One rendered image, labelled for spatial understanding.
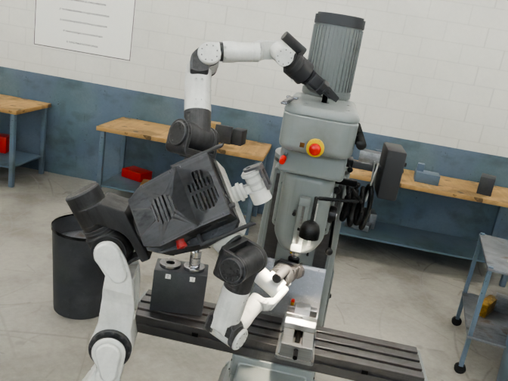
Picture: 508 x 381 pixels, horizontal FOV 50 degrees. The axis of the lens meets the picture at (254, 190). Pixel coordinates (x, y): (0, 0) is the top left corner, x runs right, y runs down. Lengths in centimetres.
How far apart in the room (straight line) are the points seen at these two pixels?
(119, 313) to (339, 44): 127
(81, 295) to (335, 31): 259
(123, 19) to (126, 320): 514
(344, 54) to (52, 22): 523
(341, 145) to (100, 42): 521
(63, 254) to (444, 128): 429
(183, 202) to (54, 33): 558
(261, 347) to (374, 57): 448
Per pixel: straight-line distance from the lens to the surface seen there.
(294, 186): 202
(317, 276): 261
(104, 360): 194
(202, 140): 177
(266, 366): 230
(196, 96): 182
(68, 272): 391
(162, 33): 654
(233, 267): 163
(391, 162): 230
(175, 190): 161
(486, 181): 594
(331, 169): 196
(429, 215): 661
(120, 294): 184
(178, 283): 229
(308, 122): 184
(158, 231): 163
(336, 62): 219
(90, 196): 176
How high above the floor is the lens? 210
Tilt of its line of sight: 16 degrees down
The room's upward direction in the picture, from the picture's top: 9 degrees clockwise
